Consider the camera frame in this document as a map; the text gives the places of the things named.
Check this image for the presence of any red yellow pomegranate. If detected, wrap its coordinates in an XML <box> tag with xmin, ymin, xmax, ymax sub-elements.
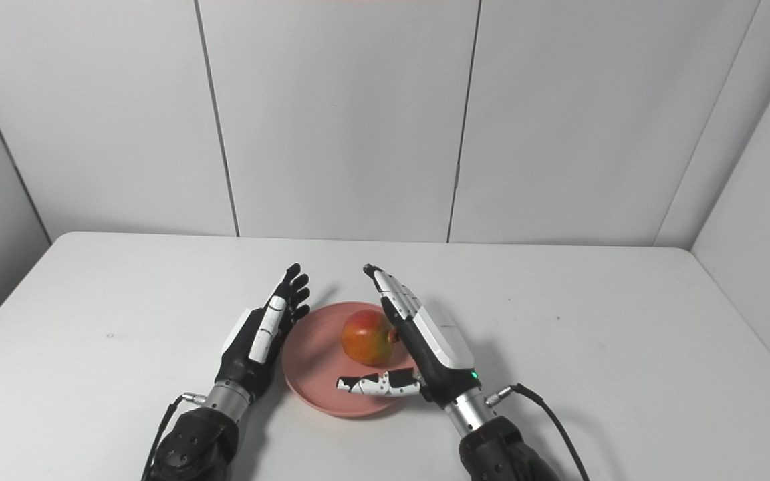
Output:
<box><xmin>341</xmin><ymin>309</ymin><xmax>400</xmax><ymax>367</ymax></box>

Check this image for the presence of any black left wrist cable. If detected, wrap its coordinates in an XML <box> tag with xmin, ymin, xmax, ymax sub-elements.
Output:
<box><xmin>141</xmin><ymin>392</ymin><xmax>207</xmax><ymax>481</ymax></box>

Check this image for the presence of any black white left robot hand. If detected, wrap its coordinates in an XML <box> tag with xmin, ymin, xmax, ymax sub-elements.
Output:
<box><xmin>215</xmin><ymin>263</ymin><xmax>311</xmax><ymax>404</ymax></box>

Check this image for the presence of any pink round plate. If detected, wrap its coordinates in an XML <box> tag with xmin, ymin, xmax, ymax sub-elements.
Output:
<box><xmin>281</xmin><ymin>301</ymin><xmax>426</xmax><ymax>419</ymax></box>

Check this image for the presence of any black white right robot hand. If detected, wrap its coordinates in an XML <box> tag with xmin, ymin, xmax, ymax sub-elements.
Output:
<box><xmin>336</xmin><ymin>263</ymin><xmax>481</xmax><ymax>408</ymax></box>

